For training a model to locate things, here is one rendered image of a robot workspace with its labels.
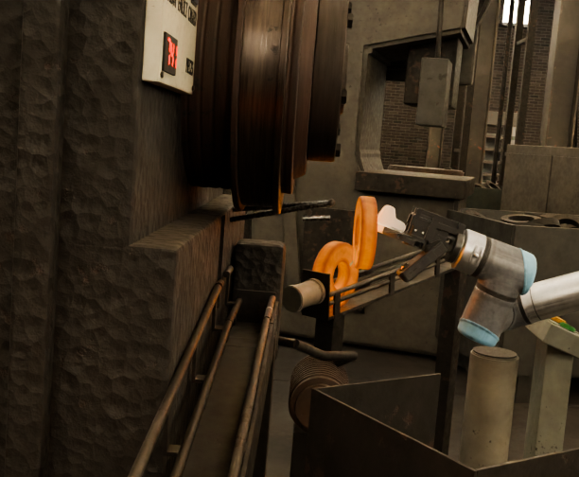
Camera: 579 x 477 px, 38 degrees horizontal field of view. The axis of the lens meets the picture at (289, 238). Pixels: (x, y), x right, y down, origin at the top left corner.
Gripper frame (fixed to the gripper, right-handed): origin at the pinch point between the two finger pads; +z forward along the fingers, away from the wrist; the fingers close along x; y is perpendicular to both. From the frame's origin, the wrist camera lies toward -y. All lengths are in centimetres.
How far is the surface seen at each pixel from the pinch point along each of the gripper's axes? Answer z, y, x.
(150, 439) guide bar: 22, -23, 97
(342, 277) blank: -1.3, -14.7, -18.0
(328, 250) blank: 4.6, -9.2, -11.3
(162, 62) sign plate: 36, 13, 80
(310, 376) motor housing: 0.1, -33.0, 8.6
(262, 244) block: 18.8, -10.4, 13.4
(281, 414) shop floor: -8, -83, -124
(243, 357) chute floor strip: 15, -25, 45
